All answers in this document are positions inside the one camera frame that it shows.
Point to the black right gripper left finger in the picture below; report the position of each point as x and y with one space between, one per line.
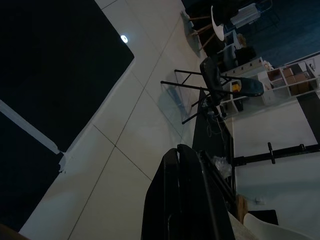
162 200

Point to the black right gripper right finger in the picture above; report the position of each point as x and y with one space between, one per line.
197 212

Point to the wooden plank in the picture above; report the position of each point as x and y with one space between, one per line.
242 207

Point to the crumpled clear plastic bag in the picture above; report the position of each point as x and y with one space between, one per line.
221 166

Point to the black flat panel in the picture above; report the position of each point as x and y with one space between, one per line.
265 215

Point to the black folding chair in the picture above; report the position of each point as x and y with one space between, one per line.
211 72

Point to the white shelf unit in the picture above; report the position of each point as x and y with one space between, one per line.
277 88

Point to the white floor tape strip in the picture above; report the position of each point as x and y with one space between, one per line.
25 122

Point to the black metal rack frame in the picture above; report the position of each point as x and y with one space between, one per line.
287 151

